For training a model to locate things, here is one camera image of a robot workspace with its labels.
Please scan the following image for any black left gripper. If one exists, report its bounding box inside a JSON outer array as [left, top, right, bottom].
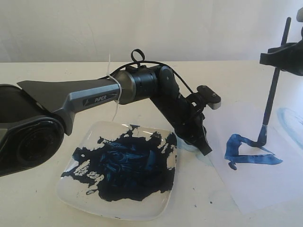
[[151, 93, 212, 156]]

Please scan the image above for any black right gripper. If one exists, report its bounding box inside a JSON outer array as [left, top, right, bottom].
[[259, 41, 303, 76]]

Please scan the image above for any black paintbrush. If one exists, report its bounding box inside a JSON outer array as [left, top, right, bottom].
[[256, 17, 291, 147]]

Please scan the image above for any white paper sheet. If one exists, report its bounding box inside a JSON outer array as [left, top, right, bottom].
[[195, 102, 303, 213]]

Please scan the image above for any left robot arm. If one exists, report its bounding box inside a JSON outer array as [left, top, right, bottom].
[[0, 63, 221, 176]]

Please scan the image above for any white square paint plate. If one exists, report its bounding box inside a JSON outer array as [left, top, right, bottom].
[[57, 121, 178, 221]]

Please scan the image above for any white zip tie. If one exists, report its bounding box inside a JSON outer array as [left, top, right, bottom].
[[106, 54, 124, 122]]

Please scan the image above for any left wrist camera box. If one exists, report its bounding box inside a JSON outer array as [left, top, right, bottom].
[[197, 85, 221, 110]]

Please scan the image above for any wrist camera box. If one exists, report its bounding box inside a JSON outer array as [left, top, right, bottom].
[[197, 85, 221, 110], [296, 8, 303, 22]]

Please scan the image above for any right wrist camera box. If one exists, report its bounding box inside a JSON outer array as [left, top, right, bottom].
[[296, 8, 303, 22]]

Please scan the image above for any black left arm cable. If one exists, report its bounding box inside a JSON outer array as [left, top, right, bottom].
[[111, 49, 194, 94]]

